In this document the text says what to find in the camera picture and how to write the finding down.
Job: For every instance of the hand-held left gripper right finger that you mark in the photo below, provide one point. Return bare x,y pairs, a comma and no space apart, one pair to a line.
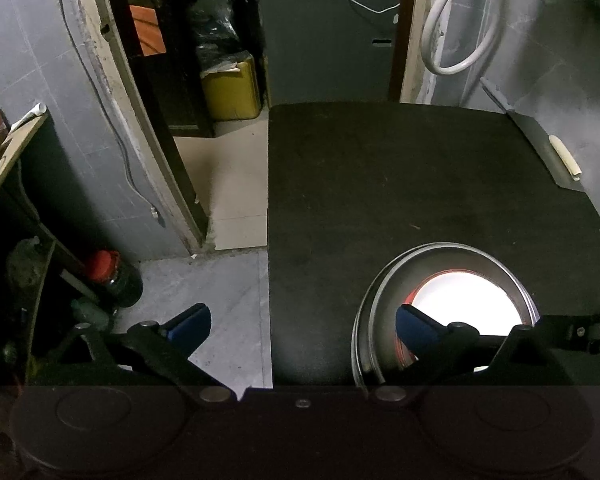
415,327

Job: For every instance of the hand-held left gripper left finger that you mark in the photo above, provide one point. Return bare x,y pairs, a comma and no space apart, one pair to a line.
190,327

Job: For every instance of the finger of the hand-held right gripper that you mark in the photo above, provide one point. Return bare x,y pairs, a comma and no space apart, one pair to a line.
570,330

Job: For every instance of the stainless steel bowl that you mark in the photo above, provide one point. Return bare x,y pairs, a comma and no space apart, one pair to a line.
385,300

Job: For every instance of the white ceramic bowl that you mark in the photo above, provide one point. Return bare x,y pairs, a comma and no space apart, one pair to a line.
470,305

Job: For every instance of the jar with red lid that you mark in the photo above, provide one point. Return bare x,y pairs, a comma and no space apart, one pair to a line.
112,280

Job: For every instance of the white cylinder piece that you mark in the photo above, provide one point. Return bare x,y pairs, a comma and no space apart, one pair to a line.
566,157

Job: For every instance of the kitchen cleaver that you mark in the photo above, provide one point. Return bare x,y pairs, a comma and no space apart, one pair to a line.
540,140

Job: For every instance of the dark wooden door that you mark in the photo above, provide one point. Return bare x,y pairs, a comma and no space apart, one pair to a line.
170,100

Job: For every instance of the yellow jerrycan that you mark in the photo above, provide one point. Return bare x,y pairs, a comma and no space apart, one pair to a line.
232,90

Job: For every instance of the wooden side shelf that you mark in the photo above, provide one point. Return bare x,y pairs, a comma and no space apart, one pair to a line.
7,160

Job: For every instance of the rolled white paper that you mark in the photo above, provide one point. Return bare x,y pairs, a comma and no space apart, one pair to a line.
27,117

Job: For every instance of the black cabinet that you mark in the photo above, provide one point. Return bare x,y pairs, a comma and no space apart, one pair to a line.
325,50

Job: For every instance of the black plastic bag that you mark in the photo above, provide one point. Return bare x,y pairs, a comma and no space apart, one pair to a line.
215,30

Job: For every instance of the orange stool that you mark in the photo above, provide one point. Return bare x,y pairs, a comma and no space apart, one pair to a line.
147,30

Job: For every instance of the door frame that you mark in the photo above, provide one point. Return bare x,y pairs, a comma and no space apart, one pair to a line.
110,85

